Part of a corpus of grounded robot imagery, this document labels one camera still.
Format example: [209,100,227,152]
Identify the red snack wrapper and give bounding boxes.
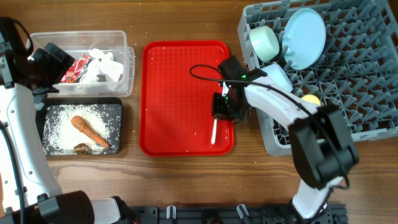
[60,54,91,83]

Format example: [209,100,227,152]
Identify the light blue bowl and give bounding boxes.
[261,63,293,92]

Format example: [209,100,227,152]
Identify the white tissue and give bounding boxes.
[76,49,124,92]

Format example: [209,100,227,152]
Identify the orange carrot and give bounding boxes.
[71,116,110,148]

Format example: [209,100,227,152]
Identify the green bowl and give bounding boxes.
[249,26,280,62]

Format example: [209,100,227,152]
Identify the white rice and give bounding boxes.
[42,104,122,156]

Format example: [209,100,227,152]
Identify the yellow cup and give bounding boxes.
[302,95,322,106]

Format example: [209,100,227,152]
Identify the brown food scrap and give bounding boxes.
[73,143,91,154]

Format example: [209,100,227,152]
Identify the light blue plate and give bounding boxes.
[282,8,326,70]

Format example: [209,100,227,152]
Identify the white plastic spoon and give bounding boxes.
[211,119,218,145]

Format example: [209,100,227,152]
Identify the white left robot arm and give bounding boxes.
[1,17,140,223]

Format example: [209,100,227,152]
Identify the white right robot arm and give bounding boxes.
[212,57,359,222]

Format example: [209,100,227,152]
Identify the black waste tray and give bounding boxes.
[35,96,124,156]

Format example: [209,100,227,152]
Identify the grey dishwasher rack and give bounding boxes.
[238,0,397,141]

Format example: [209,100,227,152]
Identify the clear plastic bin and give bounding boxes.
[30,30,135,97]

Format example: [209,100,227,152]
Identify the red plastic tray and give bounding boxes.
[139,40,234,157]

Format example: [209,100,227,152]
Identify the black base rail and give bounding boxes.
[124,203,349,224]

